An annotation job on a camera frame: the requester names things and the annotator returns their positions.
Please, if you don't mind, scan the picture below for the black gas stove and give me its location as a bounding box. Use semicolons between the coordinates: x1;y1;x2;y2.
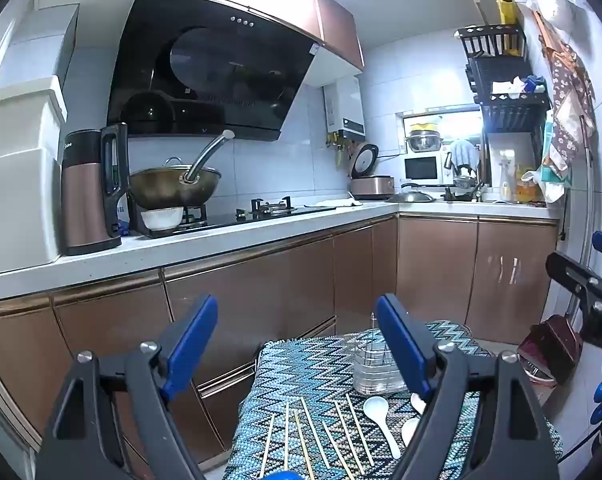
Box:
128;195;326;240

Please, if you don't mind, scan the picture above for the copper rice cooker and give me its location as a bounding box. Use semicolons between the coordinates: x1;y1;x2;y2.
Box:
350;142;394;200

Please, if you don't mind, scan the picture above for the black range hood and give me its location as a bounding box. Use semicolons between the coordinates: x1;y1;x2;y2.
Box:
106;0;318;142

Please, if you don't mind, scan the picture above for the steel pot lid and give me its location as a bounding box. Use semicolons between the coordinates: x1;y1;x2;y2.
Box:
387;187;436;204

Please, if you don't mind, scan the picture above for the brown patterned apron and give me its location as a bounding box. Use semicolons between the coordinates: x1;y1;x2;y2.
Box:
531;10;598;171

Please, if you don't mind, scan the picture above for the striped hanging cloth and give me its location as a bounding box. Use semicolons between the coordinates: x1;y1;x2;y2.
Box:
448;139;479;171

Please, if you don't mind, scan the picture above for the white countertop appliance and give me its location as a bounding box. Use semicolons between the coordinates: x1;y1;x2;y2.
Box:
0;76;68;278

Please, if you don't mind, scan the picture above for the steel pot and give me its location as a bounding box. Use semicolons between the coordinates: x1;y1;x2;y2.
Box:
406;130;444;153

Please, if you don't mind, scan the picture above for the steel wok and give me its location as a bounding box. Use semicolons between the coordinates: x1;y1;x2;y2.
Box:
129;157;222;209

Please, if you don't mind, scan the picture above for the yellow bottle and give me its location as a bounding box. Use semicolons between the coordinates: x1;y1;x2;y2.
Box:
516;162;539;203

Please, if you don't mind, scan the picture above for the zigzag woven cloth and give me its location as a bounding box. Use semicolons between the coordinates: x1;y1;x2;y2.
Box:
223;320;564;480

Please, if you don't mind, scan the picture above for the yellow gas pipe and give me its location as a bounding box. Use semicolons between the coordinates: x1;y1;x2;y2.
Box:
326;131;349;171

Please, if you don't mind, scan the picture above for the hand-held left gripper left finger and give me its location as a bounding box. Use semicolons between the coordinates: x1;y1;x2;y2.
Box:
36;294;219;480

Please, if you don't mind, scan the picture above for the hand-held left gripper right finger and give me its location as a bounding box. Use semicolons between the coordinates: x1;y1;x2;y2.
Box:
375;294;564;480

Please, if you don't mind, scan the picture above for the copper electric kettle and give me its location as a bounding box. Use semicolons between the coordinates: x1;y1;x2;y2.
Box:
61;122;130;256

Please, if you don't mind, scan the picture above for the white rag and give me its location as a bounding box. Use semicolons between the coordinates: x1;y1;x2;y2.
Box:
491;76;526;96

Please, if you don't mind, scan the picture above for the white microwave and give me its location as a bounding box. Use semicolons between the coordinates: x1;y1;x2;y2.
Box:
404;154;452;183

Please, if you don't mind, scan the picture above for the row of bamboo chopsticks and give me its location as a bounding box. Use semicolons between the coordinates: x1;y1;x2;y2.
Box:
261;392;376;480

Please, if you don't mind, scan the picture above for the white bowl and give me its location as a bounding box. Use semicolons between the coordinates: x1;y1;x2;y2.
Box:
140;206;185;232

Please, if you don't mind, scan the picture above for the white water heater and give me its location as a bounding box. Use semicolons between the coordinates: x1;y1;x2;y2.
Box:
323;76;366;141

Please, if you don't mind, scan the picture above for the white spray bottle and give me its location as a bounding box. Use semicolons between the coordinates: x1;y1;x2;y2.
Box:
498;150;516;202

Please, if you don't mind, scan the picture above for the white box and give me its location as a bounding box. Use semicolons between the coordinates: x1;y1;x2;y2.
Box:
0;2;79;91

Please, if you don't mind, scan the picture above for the teal white hanging towel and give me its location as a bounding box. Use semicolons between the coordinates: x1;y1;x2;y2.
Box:
523;110;574;203

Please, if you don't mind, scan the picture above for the black dish rack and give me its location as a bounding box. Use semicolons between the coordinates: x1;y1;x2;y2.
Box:
455;24;552;188

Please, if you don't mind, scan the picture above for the clear plastic utensil holder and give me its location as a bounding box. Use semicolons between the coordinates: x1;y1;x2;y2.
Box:
353;312;412;395

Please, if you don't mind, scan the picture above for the metal pole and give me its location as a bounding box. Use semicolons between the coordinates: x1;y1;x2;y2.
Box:
582;142;594;261

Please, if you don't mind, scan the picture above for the red dustpan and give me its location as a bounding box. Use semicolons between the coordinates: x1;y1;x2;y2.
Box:
517;314;584;386

